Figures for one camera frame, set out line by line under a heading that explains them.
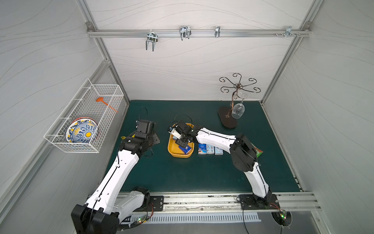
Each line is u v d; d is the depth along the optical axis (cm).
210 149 91
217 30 72
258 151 89
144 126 56
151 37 78
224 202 75
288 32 77
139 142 51
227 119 108
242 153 53
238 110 86
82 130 62
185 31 76
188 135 68
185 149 90
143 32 78
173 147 93
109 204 39
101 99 78
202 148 91
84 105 70
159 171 86
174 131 82
